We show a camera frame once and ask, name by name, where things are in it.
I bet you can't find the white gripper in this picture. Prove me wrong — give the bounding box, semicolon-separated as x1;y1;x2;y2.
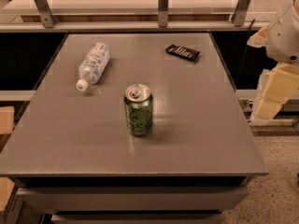
247;0;299;119

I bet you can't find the black rxbar chocolate wrapper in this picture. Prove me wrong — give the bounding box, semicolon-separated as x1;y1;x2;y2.
165;44;200;62

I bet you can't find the green soda can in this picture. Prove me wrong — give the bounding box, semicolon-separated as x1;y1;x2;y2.
123;84;153;136

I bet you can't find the clear plastic water bottle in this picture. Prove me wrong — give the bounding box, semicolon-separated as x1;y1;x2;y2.
76;43;110;91

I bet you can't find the grey drawer cabinet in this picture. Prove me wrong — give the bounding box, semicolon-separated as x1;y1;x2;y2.
17;186;249;224

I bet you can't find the black cable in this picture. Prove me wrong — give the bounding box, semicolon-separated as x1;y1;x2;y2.
235;18;256;85

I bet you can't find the right metal rail bracket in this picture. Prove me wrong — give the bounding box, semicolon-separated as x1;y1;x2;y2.
232;0;251;27

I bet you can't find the metal rail bracket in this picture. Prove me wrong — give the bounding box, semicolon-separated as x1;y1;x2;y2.
232;0;251;27
158;0;169;27
34;0;56;28

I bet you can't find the middle metal rail bracket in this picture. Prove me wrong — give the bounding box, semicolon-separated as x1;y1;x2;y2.
158;0;169;27

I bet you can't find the left metal rail bracket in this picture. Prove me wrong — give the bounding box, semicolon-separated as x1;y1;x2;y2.
34;0;56;28

